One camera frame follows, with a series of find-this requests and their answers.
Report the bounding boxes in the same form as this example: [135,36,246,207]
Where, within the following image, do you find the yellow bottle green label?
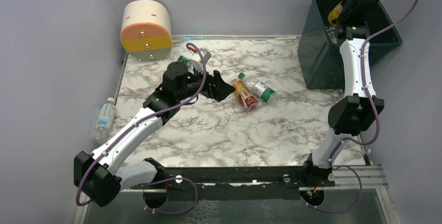
[327,3,343,26]

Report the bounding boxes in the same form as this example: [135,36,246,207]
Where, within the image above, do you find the amber tea bottle red label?
[231,79,259,111]

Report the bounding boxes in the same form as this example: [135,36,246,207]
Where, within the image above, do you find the tall clear bottle blue label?
[93,97,116,146]

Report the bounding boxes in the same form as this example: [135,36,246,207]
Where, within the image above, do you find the clear bottle green cap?
[238,72,279,104]

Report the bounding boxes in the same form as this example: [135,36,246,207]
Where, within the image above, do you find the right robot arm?
[303,0,385,181]

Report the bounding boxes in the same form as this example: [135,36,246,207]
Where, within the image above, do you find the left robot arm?
[73,61,235,207]

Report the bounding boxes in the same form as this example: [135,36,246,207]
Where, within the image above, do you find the dark green plastic bin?
[297,0,402,90]

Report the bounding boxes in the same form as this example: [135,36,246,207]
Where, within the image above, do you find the clear bottle green label back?
[177,55,193,70]

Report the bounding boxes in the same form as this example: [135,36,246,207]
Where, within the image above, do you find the round pastel drawer cabinet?
[120,0,173,61]

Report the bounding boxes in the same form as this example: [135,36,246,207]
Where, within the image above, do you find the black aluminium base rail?
[81,166,388,201]

